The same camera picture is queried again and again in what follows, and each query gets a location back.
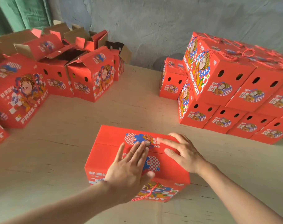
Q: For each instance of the cluster of open red boxes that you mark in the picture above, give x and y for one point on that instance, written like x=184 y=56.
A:
x=27 y=90

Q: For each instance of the person's left middle finger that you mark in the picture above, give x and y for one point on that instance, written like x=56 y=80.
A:
x=139 y=152

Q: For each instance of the person's right hand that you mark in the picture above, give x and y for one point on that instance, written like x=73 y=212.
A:
x=190 y=156

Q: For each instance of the person's left thumb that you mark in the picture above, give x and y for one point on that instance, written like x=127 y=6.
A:
x=148 y=176

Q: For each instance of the red printed fruit carton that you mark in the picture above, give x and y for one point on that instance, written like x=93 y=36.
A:
x=108 y=160

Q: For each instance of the person's right middle finger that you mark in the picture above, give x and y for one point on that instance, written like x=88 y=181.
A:
x=178 y=138

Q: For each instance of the person's left hand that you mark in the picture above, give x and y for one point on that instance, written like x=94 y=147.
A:
x=125 y=177

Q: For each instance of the stack of closed red boxes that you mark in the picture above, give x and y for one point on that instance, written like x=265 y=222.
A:
x=225 y=95

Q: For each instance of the person's left little finger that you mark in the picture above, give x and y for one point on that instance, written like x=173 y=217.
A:
x=119 y=152

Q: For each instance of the person's left forearm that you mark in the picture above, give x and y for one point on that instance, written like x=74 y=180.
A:
x=62 y=206

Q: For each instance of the green curtain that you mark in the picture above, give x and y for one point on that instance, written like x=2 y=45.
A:
x=20 y=13

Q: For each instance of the person's right thumb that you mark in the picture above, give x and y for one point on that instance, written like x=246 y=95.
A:
x=171 y=152

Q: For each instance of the person's right forearm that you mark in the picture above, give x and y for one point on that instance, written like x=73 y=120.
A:
x=237 y=195

